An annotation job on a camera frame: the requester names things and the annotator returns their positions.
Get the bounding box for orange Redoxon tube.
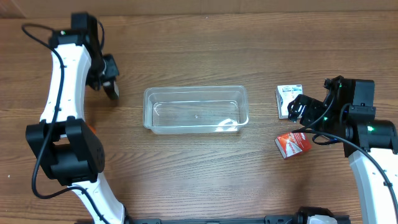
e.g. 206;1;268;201
87;124;96;134

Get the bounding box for clear plastic container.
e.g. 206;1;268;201
143;85;249;134

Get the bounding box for white medicine box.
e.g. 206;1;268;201
275;85;303;119

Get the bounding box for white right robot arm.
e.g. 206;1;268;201
287;76;397;223

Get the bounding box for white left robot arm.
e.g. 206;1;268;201
25;12;132;223

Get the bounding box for dark bottle white cap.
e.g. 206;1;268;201
103;80;119;100

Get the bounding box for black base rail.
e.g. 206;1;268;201
127;207;351;224

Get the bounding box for red medicine box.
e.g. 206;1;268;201
275;133;312;159

